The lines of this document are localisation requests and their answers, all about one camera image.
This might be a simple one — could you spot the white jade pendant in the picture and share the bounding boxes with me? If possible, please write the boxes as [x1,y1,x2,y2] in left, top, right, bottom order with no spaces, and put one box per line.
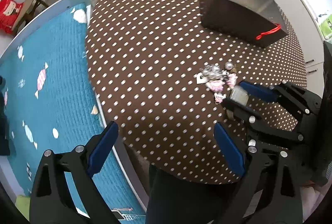
[229,86,249,106]

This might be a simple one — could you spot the small white pink charm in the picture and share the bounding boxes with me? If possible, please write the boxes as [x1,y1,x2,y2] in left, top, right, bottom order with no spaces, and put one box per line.
[214,92,227,104]

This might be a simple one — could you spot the pink white bunny charm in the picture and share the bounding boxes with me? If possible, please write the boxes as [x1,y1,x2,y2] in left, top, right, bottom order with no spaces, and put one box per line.
[226,73,237,89]

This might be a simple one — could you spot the pink cartoon charm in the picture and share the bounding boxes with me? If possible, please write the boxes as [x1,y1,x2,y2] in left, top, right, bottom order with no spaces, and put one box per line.
[205,80,225,92]

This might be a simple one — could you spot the pearl keychain cluster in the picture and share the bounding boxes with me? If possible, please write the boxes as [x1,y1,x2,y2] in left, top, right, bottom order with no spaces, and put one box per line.
[196,64,229,84]

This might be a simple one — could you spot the red cord bracelet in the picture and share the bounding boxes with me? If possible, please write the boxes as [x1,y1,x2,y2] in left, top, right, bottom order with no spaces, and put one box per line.
[255,23,282,41]

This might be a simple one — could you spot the grey square jewelry box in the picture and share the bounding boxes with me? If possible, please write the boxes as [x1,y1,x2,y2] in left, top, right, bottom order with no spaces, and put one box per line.
[200,0,289,48]

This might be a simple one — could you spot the large pearl earring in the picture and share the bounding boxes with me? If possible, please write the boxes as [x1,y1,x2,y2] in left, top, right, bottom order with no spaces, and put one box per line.
[225,61,237,75]

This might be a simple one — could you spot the teal candy pattern bedspread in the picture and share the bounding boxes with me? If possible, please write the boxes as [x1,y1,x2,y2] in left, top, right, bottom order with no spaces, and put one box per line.
[0,3,146,222]

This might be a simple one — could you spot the green white package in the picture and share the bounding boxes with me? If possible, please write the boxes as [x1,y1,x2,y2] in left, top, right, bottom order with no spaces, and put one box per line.
[319,15,332,40]

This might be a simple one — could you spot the brown polka dot tablecloth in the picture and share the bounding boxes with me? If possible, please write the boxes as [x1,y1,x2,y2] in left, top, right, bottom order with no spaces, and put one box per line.
[85,0,307,184]

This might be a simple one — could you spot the red cartoon bag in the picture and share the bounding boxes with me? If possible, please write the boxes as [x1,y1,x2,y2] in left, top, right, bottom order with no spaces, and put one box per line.
[0,0,24,34]

